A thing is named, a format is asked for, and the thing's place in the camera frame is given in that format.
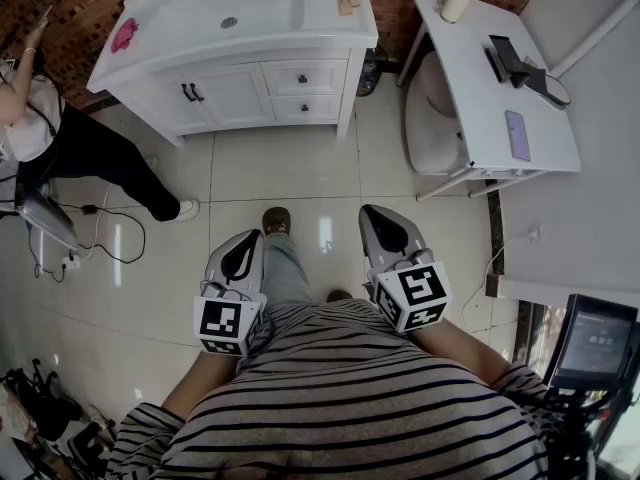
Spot black cable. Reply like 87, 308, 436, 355
27, 205, 147, 284

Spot person's right forearm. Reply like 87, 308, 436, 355
407, 317, 514, 387

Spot person's left forearm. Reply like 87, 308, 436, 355
160, 350, 246, 422

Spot white cable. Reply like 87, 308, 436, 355
74, 180, 116, 262
462, 240, 534, 334

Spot black monitor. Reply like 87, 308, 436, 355
543, 293, 640, 389

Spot white vanity cabinet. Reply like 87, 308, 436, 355
86, 0, 380, 148

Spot pink cloth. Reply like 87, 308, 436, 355
110, 17, 140, 55

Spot black camera rig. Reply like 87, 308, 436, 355
519, 367, 640, 480

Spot black waste bin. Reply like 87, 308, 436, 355
357, 46, 390, 97

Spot beige chair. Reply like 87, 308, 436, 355
403, 50, 466, 177

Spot purple phone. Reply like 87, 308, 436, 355
503, 109, 532, 163

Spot black phone stand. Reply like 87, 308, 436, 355
483, 34, 531, 89

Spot white drawer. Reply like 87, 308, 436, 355
260, 59, 350, 97
269, 94, 346, 122

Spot black bags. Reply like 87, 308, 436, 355
0, 357, 119, 480

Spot person's grey trouser leg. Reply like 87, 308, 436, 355
262, 232, 316, 309

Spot person's striped shirt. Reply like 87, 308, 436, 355
104, 297, 566, 480

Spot white ceramic sink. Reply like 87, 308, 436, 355
86, 0, 380, 94

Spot round table mirror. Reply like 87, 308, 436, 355
522, 65, 571, 112

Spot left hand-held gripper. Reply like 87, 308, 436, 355
192, 228, 269, 358

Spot silver laptop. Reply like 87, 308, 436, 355
14, 187, 81, 252

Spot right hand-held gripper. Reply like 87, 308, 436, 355
358, 204, 450, 334

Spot white table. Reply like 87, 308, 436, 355
397, 0, 583, 202

